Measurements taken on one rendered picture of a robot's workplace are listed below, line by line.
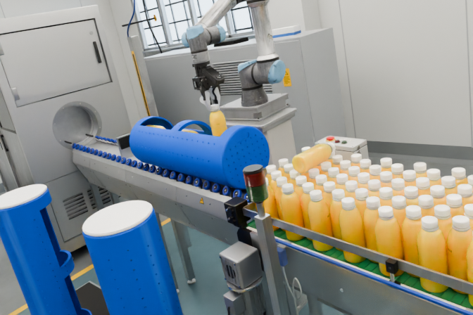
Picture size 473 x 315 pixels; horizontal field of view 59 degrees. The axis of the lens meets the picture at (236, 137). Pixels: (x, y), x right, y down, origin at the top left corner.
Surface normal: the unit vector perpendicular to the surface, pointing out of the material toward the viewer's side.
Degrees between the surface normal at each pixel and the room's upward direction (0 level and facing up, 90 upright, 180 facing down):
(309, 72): 90
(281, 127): 90
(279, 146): 90
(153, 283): 90
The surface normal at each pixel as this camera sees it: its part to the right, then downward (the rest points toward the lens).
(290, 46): -0.65, 0.33
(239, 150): 0.65, 0.09
